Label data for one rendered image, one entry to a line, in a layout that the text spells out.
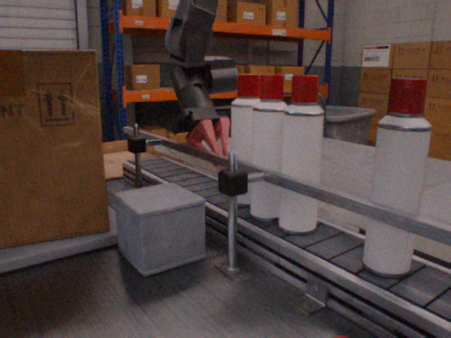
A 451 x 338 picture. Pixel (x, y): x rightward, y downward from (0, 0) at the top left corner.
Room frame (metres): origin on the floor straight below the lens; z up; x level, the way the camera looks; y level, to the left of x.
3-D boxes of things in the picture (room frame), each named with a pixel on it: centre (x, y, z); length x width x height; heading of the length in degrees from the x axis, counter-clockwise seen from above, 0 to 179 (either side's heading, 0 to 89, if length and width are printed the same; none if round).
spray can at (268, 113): (0.52, -0.07, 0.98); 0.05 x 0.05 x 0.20
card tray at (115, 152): (1.05, 0.29, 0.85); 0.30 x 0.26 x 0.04; 35
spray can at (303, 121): (0.48, -0.11, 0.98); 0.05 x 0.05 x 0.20
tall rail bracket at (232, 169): (0.46, -0.03, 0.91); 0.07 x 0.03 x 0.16; 125
